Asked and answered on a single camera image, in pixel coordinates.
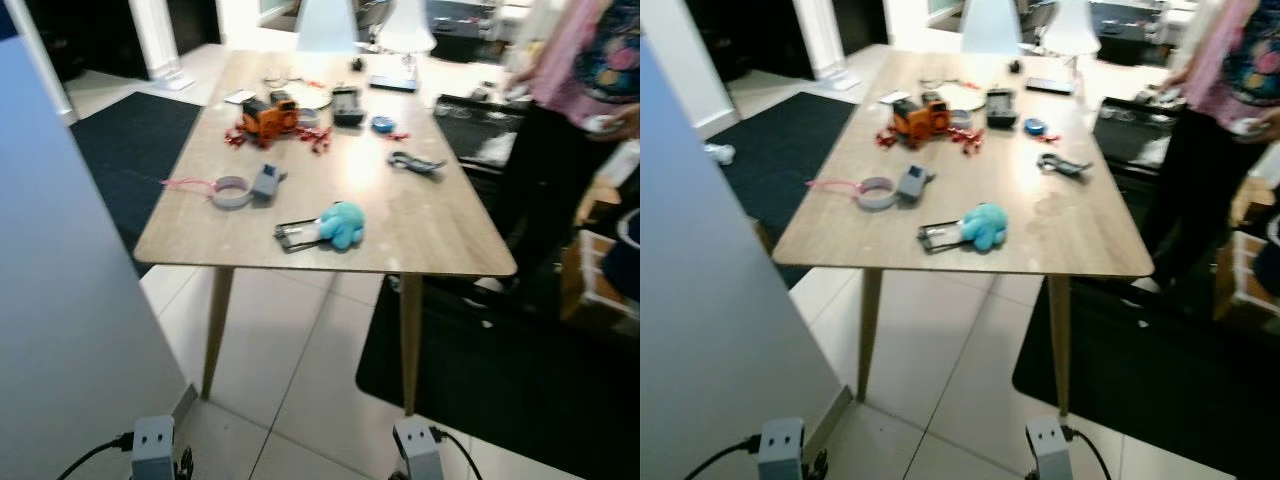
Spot black rug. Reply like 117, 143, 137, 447
70, 92, 204, 276
712, 92, 859, 286
1012, 280, 1280, 479
355, 275, 641, 480

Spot white partition board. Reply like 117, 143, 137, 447
640, 15, 852, 480
0, 35, 194, 480

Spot wooden table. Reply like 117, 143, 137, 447
772, 50, 1156, 419
133, 50, 518, 416

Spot grey tape roll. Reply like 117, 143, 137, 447
856, 176, 899, 212
210, 175, 253, 211

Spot cardboard box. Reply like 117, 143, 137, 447
560, 180, 641, 321
1212, 175, 1280, 321

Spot small grey box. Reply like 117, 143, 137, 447
250, 163, 288, 201
896, 164, 933, 201

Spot grey scissors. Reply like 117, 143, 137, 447
388, 150, 447, 179
1036, 152, 1094, 181

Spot black crate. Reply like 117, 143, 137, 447
1092, 95, 1186, 173
432, 93, 531, 173

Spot orange toy robot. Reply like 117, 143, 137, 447
225, 90, 333, 153
877, 92, 983, 154

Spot person in pink top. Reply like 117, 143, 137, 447
480, 0, 641, 293
1135, 0, 1280, 293

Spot black box device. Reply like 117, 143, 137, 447
331, 87, 365, 128
985, 88, 1018, 129

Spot white plate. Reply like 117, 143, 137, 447
938, 85, 989, 113
285, 85, 336, 113

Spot white pillar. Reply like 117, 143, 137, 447
790, 0, 853, 83
128, 0, 193, 91

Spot white chair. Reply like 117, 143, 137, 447
1040, 0, 1101, 56
958, 0, 1023, 55
295, 0, 359, 53
377, 0, 437, 56

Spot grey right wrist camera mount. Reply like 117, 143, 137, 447
1026, 417, 1071, 480
393, 416, 444, 480

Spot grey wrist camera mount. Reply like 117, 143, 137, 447
757, 418, 806, 480
393, 416, 444, 480
1026, 417, 1071, 480
131, 416, 177, 480

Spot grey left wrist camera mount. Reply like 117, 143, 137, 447
131, 416, 177, 480
757, 418, 806, 480

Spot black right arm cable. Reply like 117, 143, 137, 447
430, 426, 487, 480
1060, 424, 1114, 480

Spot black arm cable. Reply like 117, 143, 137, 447
430, 426, 487, 480
1060, 424, 1114, 480
685, 434, 763, 480
55, 431, 136, 480

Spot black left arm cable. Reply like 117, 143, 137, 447
685, 434, 763, 480
55, 431, 136, 480

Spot teal plush keychain with keys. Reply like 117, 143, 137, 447
274, 200, 366, 254
918, 202, 1009, 255

